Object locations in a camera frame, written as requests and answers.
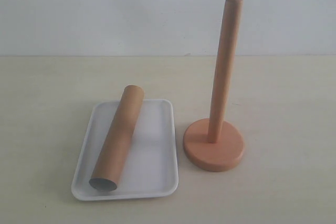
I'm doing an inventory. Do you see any brown cardboard tube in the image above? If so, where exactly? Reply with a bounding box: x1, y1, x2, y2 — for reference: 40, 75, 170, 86
94, 85, 144, 176

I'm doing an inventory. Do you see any white rectangular plastic tray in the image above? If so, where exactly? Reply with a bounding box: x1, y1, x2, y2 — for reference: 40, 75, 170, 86
71, 99, 179, 201

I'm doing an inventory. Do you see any wooden paper towel holder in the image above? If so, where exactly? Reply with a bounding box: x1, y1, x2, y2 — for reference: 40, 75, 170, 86
183, 0, 245, 172

